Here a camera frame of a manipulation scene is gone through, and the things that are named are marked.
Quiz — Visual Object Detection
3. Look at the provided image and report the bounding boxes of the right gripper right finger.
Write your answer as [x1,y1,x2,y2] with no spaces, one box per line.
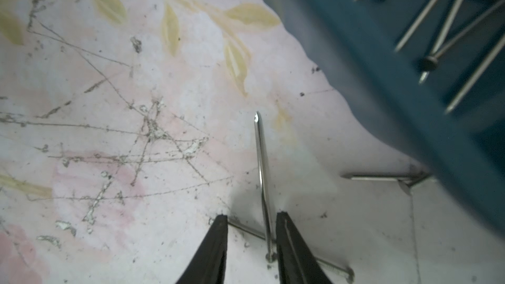
[276,212,331,284]

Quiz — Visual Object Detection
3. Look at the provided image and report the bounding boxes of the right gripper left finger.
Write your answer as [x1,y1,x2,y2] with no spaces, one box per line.
[177,214,228,284]

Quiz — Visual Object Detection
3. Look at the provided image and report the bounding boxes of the teal plastic storage box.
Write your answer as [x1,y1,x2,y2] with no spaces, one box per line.
[263,0,504,235]

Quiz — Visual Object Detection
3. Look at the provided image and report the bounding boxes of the steel nail on mat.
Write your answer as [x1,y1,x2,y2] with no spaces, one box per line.
[254,111,276,263]

